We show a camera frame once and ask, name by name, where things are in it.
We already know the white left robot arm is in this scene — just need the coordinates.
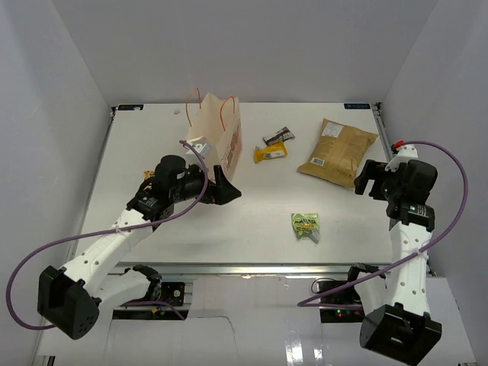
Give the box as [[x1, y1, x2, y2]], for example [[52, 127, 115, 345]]
[[37, 155, 242, 340]]

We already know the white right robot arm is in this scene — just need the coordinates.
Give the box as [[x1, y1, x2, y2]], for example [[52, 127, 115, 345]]
[[344, 159, 442, 365]]

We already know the left blue table label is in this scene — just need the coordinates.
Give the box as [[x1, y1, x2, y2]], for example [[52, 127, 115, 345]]
[[117, 104, 144, 111]]

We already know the yellow snack bar wrapper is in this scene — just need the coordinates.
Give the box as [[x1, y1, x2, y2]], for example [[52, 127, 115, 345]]
[[254, 141, 287, 163]]

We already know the green Himalaya candy packet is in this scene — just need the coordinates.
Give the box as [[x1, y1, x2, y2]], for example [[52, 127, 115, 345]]
[[291, 213, 320, 244]]

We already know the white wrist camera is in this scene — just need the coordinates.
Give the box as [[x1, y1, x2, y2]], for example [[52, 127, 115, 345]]
[[385, 140, 418, 172], [189, 142, 212, 158]]

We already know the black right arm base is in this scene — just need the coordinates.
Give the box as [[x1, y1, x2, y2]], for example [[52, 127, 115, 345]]
[[310, 278, 364, 324]]

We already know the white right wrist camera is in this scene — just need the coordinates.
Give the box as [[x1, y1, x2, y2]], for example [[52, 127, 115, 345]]
[[385, 140, 418, 172]]

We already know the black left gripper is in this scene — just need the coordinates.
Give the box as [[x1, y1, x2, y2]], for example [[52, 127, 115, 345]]
[[170, 163, 241, 205]]

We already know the beige paper gift bag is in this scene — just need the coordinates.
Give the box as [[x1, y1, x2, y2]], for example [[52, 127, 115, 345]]
[[186, 93, 242, 182]]

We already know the yellow M&M's candy pack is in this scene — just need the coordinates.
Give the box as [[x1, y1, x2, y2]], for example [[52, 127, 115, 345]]
[[144, 171, 154, 180]]

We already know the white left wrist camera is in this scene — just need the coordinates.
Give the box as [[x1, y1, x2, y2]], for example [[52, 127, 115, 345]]
[[189, 142, 212, 158]]

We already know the large tan chip bag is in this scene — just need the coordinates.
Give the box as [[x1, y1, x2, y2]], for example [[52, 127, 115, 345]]
[[297, 119, 378, 188]]

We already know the aluminium table front rail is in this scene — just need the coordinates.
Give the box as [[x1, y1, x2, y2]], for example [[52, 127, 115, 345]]
[[64, 262, 435, 276]]

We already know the brown chocolate bar wrapper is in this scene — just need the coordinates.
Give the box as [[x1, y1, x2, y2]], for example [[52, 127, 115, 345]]
[[262, 127, 295, 146]]

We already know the right blue table label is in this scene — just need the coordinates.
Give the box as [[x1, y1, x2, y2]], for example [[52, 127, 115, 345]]
[[344, 103, 371, 110]]

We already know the blue table label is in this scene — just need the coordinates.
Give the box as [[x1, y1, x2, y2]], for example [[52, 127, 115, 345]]
[[344, 103, 371, 110], [117, 104, 144, 111]]

